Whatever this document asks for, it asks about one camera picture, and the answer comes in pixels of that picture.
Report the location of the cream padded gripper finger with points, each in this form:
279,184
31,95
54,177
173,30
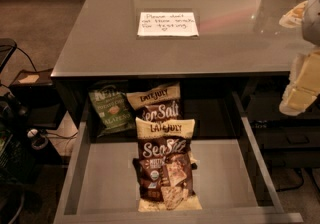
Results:
304,84

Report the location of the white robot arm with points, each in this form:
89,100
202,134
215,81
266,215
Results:
305,15

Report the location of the grey open bottom drawer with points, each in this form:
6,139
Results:
222,180

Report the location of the rear brown sea salt bag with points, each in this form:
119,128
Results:
158,104

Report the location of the brown sea salt bag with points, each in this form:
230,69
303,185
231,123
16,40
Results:
165,165
158,104

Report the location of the grey counter cabinet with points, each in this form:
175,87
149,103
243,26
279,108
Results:
182,38

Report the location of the front brown sea salt bag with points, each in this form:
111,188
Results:
165,165

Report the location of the green jalapeno chip bag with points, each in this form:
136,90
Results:
110,102

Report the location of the white handwritten paper note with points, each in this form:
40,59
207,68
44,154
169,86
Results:
167,24

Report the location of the black side shelf with note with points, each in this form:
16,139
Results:
37,92

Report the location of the black equipment at left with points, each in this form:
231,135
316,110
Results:
18,165

